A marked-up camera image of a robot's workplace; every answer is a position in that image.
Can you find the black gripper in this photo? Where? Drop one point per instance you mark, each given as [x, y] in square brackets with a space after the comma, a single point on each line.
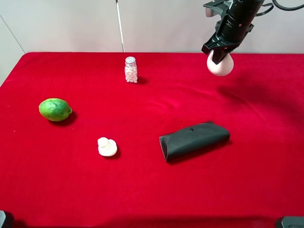
[233, 27]

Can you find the glass bottle of white pills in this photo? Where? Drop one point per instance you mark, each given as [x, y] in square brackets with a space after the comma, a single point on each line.
[130, 70]

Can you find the black glasses pouch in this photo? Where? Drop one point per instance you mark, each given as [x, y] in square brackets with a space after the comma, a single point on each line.
[191, 139]

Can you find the red velvet tablecloth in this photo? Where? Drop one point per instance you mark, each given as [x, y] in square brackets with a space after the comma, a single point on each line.
[52, 175]

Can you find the white mushroom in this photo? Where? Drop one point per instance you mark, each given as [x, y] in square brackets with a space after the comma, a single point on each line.
[107, 147]

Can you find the green lime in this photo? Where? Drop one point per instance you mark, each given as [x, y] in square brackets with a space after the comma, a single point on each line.
[55, 109]

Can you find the black base corner right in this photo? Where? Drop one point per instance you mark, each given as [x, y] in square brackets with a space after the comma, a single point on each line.
[290, 222]

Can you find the black base corner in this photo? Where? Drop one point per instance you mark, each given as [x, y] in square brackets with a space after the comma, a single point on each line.
[6, 219]
[290, 222]

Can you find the black base corner left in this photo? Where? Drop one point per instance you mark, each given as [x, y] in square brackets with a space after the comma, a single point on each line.
[6, 219]

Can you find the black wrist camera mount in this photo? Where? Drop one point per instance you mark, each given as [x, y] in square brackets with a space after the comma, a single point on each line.
[217, 7]

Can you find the white wall pole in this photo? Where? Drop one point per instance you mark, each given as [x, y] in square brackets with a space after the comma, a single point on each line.
[120, 25]

